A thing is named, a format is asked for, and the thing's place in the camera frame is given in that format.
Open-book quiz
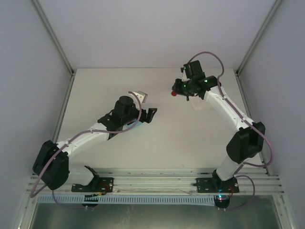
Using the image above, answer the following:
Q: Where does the teal plastic bin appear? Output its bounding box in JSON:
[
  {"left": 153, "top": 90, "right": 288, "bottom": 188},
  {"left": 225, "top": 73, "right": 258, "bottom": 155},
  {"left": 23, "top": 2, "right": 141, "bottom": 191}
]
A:
[{"left": 126, "top": 121, "right": 143, "bottom": 129}]

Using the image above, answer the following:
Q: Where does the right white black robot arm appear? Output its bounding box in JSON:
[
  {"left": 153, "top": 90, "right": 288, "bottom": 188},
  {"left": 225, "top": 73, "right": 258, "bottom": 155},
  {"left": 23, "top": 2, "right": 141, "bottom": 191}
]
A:
[{"left": 172, "top": 61, "right": 265, "bottom": 192}]

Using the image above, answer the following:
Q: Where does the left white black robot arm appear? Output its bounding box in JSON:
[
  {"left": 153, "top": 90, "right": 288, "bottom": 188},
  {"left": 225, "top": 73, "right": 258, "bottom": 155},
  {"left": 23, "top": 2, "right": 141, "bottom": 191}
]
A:
[{"left": 32, "top": 92, "right": 157, "bottom": 192}]

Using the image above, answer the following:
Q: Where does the white peg stand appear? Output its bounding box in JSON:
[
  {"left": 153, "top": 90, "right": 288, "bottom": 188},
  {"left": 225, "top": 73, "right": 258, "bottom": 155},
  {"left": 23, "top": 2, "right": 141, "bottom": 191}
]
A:
[{"left": 190, "top": 97, "right": 205, "bottom": 111}]

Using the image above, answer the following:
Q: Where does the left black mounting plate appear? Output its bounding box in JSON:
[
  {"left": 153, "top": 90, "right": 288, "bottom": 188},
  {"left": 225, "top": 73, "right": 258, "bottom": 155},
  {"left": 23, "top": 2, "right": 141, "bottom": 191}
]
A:
[{"left": 71, "top": 177, "right": 114, "bottom": 193}]

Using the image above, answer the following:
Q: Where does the black mounting plate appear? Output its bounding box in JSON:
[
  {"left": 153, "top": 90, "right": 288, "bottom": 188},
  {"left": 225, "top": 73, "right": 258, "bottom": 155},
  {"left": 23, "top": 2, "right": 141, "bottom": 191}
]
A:
[
  {"left": 71, "top": 177, "right": 114, "bottom": 193},
  {"left": 193, "top": 177, "right": 240, "bottom": 193}
]

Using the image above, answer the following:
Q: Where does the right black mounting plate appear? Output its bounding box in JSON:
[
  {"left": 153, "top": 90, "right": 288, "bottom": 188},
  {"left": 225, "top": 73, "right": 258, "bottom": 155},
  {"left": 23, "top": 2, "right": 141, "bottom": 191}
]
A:
[{"left": 193, "top": 177, "right": 240, "bottom": 193}]

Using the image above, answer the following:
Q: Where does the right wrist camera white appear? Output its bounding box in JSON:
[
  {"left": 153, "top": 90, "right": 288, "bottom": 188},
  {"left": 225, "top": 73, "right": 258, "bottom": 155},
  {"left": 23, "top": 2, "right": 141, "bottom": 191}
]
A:
[{"left": 181, "top": 70, "right": 187, "bottom": 82}]

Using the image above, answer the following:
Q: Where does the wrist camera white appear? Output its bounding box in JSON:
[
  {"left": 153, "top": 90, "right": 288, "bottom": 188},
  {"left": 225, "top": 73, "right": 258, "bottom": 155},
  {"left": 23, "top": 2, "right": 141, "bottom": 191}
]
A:
[
  {"left": 181, "top": 70, "right": 187, "bottom": 82},
  {"left": 132, "top": 91, "right": 148, "bottom": 104}
]

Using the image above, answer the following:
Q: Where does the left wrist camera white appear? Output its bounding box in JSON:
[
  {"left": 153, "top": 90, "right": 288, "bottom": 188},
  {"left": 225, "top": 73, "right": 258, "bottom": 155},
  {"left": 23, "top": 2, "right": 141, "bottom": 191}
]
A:
[{"left": 132, "top": 91, "right": 148, "bottom": 104}]

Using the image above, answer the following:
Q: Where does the right aluminium table edge rail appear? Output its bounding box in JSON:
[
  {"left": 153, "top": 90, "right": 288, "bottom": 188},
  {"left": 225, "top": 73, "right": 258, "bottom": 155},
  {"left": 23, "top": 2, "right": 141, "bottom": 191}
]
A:
[{"left": 235, "top": 72, "right": 275, "bottom": 176}]

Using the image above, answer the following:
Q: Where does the aluminium table edge rail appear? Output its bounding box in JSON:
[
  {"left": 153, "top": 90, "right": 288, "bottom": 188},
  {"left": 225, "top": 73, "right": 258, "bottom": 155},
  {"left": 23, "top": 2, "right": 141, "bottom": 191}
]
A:
[
  {"left": 51, "top": 72, "right": 76, "bottom": 142},
  {"left": 235, "top": 72, "right": 275, "bottom": 176}
]

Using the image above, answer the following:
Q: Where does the left aluminium table edge rail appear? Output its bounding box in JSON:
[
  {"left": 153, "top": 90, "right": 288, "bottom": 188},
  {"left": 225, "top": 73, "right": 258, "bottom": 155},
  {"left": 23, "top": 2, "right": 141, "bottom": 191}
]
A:
[{"left": 51, "top": 72, "right": 76, "bottom": 142}]

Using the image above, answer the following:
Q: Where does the white slotted cable duct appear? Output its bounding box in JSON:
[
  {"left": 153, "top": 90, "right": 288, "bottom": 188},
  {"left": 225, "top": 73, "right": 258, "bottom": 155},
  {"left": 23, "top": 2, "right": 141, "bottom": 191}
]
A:
[{"left": 37, "top": 194, "right": 214, "bottom": 206}]

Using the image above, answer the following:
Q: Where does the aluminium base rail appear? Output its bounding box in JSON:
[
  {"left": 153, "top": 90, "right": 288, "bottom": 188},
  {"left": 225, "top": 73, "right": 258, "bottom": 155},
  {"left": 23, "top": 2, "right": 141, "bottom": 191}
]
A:
[{"left": 26, "top": 168, "right": 285, "bottom": 195}]

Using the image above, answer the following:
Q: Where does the right aluminium frame post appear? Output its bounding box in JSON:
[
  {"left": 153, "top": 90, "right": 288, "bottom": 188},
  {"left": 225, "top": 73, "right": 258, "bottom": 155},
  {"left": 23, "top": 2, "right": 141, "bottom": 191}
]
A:
[{"left": 235, "top": 0, "right": 283, "bottom": 77}]

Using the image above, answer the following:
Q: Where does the aluminium frame post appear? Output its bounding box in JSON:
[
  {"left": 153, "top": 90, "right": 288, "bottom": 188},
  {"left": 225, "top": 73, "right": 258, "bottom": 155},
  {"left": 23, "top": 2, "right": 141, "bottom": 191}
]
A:
[
  {"left": 30, "top": 0, "right": 74, "bottom": 76},
  {"left": 235, "top": 0, "right": 283, "bottom": 77}
]

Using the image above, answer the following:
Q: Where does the left aluminium frame post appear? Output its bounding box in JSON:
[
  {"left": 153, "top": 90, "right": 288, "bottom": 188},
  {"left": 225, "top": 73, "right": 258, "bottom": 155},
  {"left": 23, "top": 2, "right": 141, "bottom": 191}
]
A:
[{"left": 30, "top": 0, "right": 74, "bottom": 76}]

